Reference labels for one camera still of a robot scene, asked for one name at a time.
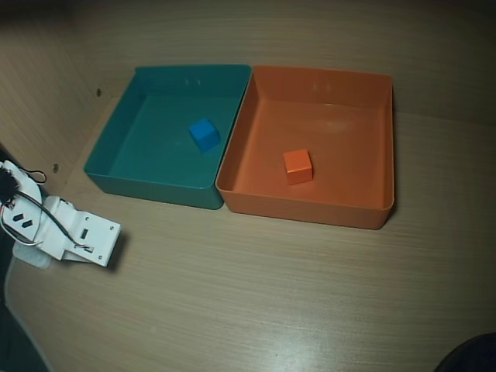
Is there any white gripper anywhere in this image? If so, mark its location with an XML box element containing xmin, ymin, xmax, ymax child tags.
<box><xmin>37</xmin><ymin>195</ymin><xmax>79</xmax><ymax>261</ymax></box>

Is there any blue cube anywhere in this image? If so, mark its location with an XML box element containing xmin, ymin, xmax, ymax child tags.
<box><xmin>188</xmin><ymin>118</ymin><xmax>222</xmax><ymax>155</ymax></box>

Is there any orange cube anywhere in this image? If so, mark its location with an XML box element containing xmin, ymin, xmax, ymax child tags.
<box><xmin>282</xmin><ymin>148</ymin><xmax>314</xmax><ymax>186</ymax></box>

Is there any teal plastic box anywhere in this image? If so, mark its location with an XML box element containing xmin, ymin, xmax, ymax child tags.
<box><xmin>83</xmin><ymin>64</ymin><xmax>253</xmax><ymax>212</ymax></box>

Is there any orange plastic box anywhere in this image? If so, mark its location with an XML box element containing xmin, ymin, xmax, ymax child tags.
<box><xmin>215</xmin><ymin>64</ymin><xmax>396</xmax><ymax>231</ymax></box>

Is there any dark round object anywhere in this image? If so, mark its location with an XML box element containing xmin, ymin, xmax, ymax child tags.
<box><xmin>433</xmin><ymin>332</ymin><xmax>496</xmax><ymax>372</ymax></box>

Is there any black camera cable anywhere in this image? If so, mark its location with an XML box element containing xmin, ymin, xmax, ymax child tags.
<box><xmin>13</xmin><ymin>167</ymin><xmax>84</xmax><ymax>249</ymax></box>

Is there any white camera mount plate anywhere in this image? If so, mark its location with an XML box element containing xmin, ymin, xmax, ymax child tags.
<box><xmin>62</xmin><ymin>210</ymin><xmax>122</xmax><ymax>269</ymax></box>

